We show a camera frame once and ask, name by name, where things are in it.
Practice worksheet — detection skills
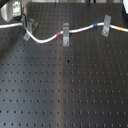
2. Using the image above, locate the silver robot gripper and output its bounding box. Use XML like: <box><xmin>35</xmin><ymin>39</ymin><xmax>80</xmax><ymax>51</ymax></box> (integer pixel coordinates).
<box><xmin>0</xmin><ymin>0</ymin><xmax>27</xmax><ymax>27</ymax></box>

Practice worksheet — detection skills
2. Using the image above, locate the white cable with coloured bands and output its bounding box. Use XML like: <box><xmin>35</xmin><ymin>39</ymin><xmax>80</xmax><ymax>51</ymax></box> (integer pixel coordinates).
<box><xmin>0</xmin><ymin>22</ymin><xmax>128</xmax><ymax>44</ymax></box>

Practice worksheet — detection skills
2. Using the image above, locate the left grey cable clip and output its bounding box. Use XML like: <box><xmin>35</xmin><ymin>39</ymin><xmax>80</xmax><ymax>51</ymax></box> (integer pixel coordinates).
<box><xmin>23</xmin><ymin>18</ymin><xmax>36</xmax><ymax>41</ymax></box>

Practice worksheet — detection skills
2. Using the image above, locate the grey cable clip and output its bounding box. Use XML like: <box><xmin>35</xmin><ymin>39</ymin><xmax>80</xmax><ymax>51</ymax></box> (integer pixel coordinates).
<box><xmin>63</xmin><ymin>23</ymin><xmax>70</xmax><ymax>47</ymax></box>
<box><xmin>102</xmin><ymin>15</ymin><xmax>111</xmax><ymax>37</ymax></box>
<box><xmin>23</xmin><ymin>18</ymin><xmax>36</xmax><ymax>41</ymax></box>

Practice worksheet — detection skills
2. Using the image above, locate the middle grey cable clip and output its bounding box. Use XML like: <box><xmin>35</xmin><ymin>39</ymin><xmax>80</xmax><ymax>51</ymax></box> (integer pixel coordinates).
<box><xmin>63</xmin><ymin>23</ymin><xmax>70</xmax><ymax>47</ymax></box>

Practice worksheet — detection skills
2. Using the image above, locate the right grey cable clip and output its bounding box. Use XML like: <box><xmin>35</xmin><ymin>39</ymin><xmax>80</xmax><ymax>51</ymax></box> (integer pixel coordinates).
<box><xmin>102</xmin><ymin>15</ymin><xmax>111</xmax><ymax>37</ymax></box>

